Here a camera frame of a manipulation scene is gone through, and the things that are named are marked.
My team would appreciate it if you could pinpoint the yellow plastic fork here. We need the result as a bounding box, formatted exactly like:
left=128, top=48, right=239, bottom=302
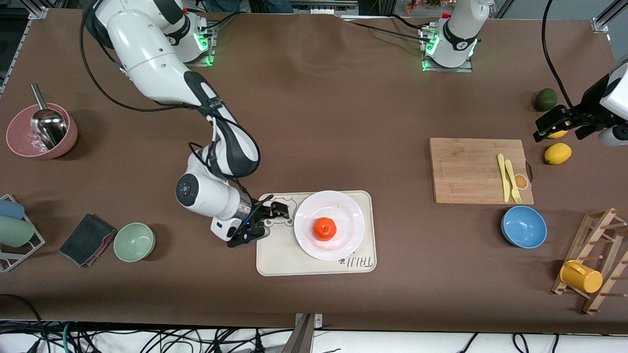
left=504, top=159, right=523, bottom=204

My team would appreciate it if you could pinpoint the orange mandarin fruit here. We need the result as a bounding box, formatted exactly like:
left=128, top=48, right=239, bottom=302
left=313, top=217, right=337, bottom=241

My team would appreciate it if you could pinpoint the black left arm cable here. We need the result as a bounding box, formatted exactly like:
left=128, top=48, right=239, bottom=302
left=541, top=0, right=574, bottom=109

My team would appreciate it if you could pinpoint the dark green avocado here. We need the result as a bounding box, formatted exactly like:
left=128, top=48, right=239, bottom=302
left=534, top=88, right=558, bottom=112

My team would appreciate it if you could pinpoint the grey wire cup rack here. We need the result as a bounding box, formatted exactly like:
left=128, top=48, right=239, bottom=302
left=0, top=194, right=46, bottom=273

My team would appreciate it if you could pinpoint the wooden mug rack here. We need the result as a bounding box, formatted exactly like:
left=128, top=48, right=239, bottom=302
left=551, top=207, right=628, bottom=315

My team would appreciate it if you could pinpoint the yellow lemon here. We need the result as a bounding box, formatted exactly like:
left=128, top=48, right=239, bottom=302
left=544, top=143, right=573, bottom=165

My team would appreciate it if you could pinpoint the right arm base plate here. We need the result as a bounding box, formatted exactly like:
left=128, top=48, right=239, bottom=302
left=184, top=21, right=217, bottom=67

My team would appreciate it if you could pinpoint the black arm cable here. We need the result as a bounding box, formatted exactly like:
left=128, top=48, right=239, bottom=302
left=541, top=0, right=574, bottom=109
left=79, top=0, right=207, bottom=113

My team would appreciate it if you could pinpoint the pale green cup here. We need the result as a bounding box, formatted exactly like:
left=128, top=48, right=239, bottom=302
left=0, top=216, right=36, bottom=248

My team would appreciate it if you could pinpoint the grey angled bar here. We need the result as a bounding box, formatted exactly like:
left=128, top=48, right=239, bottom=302
left=281, top=315, right=315, bottom=353

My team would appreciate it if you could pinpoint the yellow mug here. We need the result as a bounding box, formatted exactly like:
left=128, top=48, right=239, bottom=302
left=560, top=260, right=603, bottom=294

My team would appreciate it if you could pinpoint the light green bowl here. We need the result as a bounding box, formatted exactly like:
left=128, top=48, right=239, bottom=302
left=113, top=223, right=156, bottom=262

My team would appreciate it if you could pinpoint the blue bowl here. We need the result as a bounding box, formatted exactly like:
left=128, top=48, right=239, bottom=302
left=501, top=205, right=548, bottom=249

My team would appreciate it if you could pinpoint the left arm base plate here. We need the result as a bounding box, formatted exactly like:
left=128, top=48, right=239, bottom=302
left=420, top=25, right=474, bottom=74

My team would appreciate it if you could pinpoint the cream bear print tray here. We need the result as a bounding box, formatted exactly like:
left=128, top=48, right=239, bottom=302
left=256, top=190, right=377, bottom=277

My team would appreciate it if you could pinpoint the pink bowl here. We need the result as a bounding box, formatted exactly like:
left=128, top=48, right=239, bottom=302
left=6, top=103, right=78, bottom=160

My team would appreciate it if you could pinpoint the yellow plastic knife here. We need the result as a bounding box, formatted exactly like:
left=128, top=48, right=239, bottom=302
left=497, top=153, right=511, bottom=203

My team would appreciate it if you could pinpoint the white round plate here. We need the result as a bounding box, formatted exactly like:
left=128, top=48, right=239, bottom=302
left=293, top=190, right=366, bottom=261

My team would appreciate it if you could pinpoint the grey metal box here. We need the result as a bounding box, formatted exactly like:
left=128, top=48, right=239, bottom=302
left=286, top=0, right=360, bottom=16

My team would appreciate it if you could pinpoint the aluminium frame rail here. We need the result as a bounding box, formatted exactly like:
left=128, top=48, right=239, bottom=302
left=0, top=6, right=50, bottom=95

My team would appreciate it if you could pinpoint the aluminium frame post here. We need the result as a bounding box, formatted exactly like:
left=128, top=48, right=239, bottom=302
left=591, top=0, right=628, bottom=34

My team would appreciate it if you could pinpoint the wooden cutting board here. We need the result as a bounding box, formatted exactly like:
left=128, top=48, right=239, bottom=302
left=429, top=138, right=534, bottom=205

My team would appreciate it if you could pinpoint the black base cable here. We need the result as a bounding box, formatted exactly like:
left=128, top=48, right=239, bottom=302
left=199, top=11, right=242, bottom=36
left=339, top=16, right=433, bottom=41

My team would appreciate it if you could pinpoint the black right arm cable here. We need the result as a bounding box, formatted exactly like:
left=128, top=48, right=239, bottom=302
left=79, top=0, right=207, bottom=113

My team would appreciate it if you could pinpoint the blue cup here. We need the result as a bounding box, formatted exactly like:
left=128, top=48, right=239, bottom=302
left=0, top=199, right=25, bottom=220

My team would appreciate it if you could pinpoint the metal ladle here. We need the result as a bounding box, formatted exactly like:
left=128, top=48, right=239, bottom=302
left=30, top=83, right=68, bottom=151

